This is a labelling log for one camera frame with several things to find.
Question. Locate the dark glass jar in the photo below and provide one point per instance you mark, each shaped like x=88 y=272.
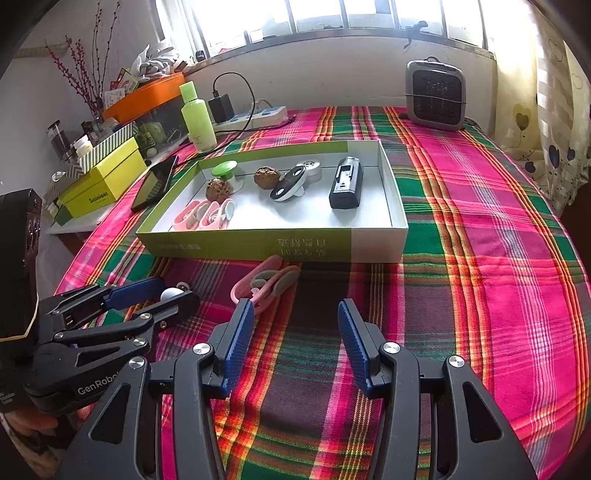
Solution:
x=57 y=141

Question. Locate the black white round device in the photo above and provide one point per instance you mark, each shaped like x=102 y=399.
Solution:
x=286 y=187

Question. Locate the black charger adapter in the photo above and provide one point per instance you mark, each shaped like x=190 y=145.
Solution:
x=221 y=108

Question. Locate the light green plastic bottle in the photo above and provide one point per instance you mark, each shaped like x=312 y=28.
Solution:
x=198 y=124

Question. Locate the pink green plaid blanket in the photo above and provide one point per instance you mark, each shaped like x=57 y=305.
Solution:
x=461 y=277

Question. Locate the pink grey clip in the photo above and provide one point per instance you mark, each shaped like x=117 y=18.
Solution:
x=184 y=219
x=217 y=221
x=265 y=290

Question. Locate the black electric shaver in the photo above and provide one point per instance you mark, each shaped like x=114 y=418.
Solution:
x=346 y=194

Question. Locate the orange plastic tray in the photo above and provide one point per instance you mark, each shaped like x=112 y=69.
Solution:
x=143 y=97

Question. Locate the floral curtain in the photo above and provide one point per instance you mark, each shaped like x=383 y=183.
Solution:
x=554 y=152

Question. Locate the clear glass tank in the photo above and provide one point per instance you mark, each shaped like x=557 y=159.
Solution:
x=157 y=129

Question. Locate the person's left hand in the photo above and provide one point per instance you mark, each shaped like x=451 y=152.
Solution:
x=27 y=422

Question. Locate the grey black space heater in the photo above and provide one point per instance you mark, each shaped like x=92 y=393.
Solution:
x=434 y=97

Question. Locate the small white bottle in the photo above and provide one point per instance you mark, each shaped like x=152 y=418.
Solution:
x=171 y=293

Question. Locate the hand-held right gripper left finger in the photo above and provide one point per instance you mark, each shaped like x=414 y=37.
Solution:
x=240 y=341

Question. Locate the pink budded branches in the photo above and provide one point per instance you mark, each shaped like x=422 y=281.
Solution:
x=81 y=78

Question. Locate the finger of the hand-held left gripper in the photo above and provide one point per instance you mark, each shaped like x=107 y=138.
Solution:
x=178 y=307
x=134 y=290

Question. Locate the small black sill object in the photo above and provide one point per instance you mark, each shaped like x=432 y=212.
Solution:
x=200 y=54

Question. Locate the black clip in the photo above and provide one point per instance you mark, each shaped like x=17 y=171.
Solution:
x=418 y=26

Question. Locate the white blue power strip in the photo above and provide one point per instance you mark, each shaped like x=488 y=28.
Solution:
x=263 y=115

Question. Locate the small white jar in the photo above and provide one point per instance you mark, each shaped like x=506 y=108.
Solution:
x=84 y=146

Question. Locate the brown walnut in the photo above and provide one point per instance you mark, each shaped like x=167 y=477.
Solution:
x=267 y=177
x=217 y=190

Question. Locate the black smartphone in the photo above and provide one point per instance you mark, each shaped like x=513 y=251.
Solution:
x=152 y=184

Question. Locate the green white cardboard box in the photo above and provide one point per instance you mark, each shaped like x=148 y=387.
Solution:
x=277 y=244

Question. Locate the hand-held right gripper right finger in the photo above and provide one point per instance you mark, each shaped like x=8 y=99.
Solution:
x=353 y=344

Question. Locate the metal window frame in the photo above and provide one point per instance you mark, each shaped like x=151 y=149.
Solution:
x=351 y=34

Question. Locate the yellow green box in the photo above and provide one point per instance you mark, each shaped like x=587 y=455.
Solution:
x=101 y=184

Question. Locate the white round metal-top container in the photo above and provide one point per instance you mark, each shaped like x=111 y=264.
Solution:
x=310 y=168

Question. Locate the striped cardboard box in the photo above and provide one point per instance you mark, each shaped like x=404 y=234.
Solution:
x=111 y=141

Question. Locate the pile of packets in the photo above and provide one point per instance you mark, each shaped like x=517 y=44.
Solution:
x=152 y=60

